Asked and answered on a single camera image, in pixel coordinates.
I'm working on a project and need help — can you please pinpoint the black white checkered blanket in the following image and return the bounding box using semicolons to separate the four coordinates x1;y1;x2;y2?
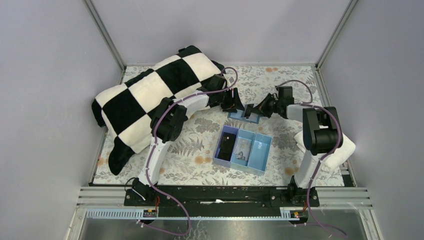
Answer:
91;45;225;176

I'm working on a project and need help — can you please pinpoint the black card in box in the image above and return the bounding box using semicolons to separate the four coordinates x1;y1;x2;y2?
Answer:
217;141;235;161

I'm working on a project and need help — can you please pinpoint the purple open box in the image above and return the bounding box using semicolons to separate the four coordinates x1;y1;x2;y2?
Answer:
213;125;239;168

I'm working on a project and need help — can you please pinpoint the light blue middle box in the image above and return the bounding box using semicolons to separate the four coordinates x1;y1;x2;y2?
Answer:
230;128;256;172

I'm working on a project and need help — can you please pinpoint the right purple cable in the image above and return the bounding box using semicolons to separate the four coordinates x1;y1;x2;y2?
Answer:
276;79;349;239

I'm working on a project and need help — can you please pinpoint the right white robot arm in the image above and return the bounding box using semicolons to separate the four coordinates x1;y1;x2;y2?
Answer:
245;86;343;206

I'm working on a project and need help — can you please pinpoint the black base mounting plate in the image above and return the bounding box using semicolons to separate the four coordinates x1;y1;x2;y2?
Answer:
124;185;320;218

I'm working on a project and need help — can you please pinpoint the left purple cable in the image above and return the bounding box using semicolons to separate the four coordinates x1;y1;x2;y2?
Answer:
136;66;239;237

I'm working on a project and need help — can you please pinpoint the white folded towel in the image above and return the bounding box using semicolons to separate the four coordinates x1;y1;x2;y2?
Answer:
294;131;356;172

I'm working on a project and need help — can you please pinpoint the light blue right box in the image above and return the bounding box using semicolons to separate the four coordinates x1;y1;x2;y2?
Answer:
246;133;273;176

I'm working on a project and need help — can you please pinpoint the purple cable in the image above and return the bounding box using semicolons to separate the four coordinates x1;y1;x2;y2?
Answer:
276;79;349;239
136;66;239;237

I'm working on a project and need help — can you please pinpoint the light blue box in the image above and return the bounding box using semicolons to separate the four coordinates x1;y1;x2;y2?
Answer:
230;128;256;172
246;133;273;176

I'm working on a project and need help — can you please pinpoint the floral patterned table mat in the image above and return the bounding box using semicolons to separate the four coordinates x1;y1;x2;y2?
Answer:
92;65;345;187

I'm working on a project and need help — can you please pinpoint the teal leather card holder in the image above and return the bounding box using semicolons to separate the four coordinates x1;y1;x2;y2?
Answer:
227;109;260;124

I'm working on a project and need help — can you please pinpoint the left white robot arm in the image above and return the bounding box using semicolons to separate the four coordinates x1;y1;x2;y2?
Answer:
126;74;244;206

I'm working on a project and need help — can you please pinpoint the aluminium frame rail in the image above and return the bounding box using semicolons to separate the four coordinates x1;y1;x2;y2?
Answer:
77;186;373;210

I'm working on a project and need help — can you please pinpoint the VIP card in box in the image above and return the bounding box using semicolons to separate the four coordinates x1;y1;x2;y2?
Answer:
235;150;250;162

